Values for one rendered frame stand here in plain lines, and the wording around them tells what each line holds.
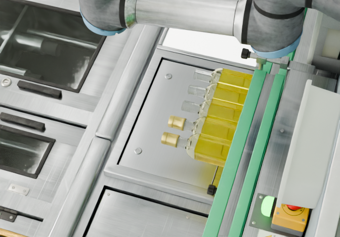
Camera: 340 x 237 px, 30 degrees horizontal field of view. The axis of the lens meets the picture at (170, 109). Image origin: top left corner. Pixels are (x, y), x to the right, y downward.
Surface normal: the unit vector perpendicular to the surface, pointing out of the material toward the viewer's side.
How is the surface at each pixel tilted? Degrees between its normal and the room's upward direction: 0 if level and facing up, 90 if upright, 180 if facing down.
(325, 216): 90
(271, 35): 90
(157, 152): 90
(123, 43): 90
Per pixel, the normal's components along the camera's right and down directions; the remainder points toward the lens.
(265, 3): -0.63, 0.62
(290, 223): -0.31, 0.80
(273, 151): -0.04, -0.56
